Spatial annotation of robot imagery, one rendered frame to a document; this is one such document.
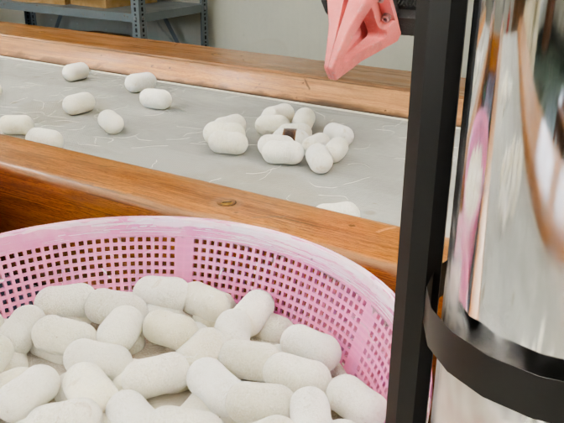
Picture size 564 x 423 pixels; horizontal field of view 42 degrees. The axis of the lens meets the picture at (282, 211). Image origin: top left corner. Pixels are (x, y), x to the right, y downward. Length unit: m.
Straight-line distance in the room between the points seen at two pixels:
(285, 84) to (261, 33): 2.30
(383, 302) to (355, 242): 0.07
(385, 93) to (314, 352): 0.46
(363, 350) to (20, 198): 0.29
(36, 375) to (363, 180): 0.31
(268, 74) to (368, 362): 0.54
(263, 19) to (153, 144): 2.46
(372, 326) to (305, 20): 2.68
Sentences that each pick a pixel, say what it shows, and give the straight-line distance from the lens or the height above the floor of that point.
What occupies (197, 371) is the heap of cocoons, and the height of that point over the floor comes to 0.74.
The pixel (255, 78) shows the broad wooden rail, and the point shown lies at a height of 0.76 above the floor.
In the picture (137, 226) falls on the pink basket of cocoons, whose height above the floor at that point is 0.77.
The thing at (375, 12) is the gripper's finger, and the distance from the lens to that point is 0.59.
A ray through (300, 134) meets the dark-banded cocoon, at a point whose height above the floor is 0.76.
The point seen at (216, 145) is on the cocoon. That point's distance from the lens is 0.62.
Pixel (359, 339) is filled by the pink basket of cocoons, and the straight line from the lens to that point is 0.36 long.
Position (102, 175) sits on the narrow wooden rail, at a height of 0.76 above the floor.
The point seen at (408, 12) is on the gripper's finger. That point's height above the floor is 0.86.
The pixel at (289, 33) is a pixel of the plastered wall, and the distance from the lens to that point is 3.05.
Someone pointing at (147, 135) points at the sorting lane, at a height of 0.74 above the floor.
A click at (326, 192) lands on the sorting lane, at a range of 0.55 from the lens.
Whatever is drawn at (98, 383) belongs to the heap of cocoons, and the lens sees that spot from 0.34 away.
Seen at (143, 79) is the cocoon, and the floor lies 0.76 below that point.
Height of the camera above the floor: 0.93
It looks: 22 degrees down
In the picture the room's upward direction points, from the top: straight up
